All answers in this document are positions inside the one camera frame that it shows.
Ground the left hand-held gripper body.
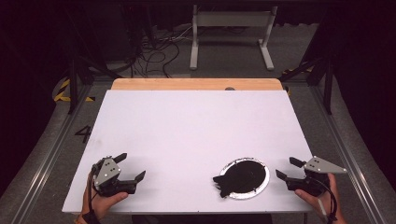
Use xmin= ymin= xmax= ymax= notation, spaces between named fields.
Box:
xmin=91 ymin=155 xmax=138 ymax=198

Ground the white metal stand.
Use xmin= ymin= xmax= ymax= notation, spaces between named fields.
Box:
xmin=189 ymin=4 xmax=279 ymax=72

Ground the aluminium floor rail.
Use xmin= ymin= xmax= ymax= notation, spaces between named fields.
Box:
xmin=307 ymin=83 xmax=388 ymax=224
xmin=9 ymin=83 xmax=95 ymax=224

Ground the white table board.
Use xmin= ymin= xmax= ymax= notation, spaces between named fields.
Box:
xmin=61 ymin=90 xmax=334 ymax=215

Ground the person's dark clothing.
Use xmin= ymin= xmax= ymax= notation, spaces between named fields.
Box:
xmin=130 ymin=213 xmax=274 ymax=224

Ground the oval silver picture frame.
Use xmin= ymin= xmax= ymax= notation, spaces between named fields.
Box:
xmin=212 ymin=157 xmax=271 ymax=201

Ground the person's left hand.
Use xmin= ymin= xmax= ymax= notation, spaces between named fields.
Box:
xmin=80 ymin=173 xmax=130 ymax=220

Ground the yellow black floor tape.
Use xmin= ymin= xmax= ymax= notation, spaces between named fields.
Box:
xmin=52 ymin=77 xmax=96 ymax=104
xmin=281 ymin=65 xmax=314 ymax=77

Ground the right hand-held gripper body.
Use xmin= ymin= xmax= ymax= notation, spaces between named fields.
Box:
xmin=285 ymin=155 xmax=348 ymax=198

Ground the wooden table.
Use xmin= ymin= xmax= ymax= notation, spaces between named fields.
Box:
xmin=110 ymin=77 xmax=285 ymax=91

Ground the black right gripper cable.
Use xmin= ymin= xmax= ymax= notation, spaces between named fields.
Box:
xmin=317 ymin=177 xmax=340 ymax=224

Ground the bundle of black floor cables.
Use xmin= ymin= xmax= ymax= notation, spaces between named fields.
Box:
xmin=123 ymin=24 xmax=194 ymax=79

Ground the person's right hand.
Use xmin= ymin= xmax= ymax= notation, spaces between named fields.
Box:
xmin=294 ymin=173 xmax=341 ymax=219

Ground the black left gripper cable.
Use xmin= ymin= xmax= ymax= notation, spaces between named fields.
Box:
xmin=88 ymin=166 xmax=101 ymax=224

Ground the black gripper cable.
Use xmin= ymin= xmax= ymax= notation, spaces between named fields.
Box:
xmin=317 ymin=177 xmax=340 ymax=224
xmin=88 ymin=166 xmax=101 ymax=224

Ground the black tripod stand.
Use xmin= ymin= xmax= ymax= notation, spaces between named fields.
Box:
xmin=65 ymin=55 xmax=123 ymax=115
xmin=277 ymin=55 xmax=336 ymax=115

